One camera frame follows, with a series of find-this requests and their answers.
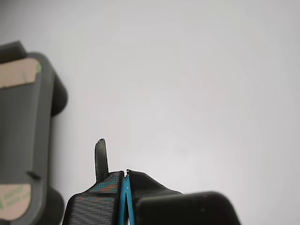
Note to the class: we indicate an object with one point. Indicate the gray plastic part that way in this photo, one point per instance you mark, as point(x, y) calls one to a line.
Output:
point(18, 129)

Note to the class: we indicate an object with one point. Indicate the beige adhesive tape film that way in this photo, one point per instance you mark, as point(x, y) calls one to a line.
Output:
point(16, 72)
point(14, 199)

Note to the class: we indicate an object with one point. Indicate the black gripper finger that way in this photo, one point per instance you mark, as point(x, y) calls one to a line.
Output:
point(164, 206)
point(93, 206)

